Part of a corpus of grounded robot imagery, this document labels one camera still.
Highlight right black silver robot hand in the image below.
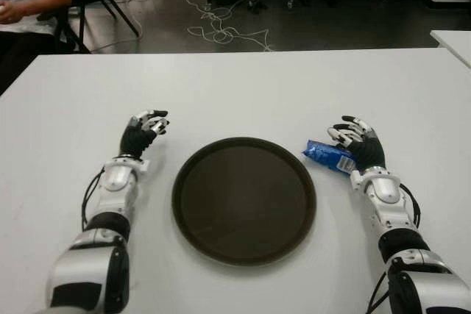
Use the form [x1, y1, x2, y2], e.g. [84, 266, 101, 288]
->
[326, 115, 387, 172]

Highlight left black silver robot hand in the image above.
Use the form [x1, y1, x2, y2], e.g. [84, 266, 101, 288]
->
[119, 109, 171, 163]

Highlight blue Oreo cookie package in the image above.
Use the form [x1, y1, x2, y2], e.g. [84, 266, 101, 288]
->
[300, 138, 357, 174]

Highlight round dark brown tray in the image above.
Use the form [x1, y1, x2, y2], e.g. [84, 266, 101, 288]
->
[171, 137, 317, 267]

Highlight white side table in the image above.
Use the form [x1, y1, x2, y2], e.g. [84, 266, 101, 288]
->
[429, 29, 471, 72]

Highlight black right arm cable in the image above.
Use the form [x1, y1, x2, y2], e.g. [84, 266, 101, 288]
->
[399, 181, 423, 227]

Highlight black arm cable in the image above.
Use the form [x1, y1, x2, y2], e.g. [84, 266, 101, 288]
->
[80, 166, 107, 232]
[399, 181, 423, 227]

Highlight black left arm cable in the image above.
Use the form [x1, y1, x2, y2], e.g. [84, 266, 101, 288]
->
[80, 166, 107, 232]

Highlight tangled white floor cable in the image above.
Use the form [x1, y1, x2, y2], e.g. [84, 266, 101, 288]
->
[183, 0, 277, 52]

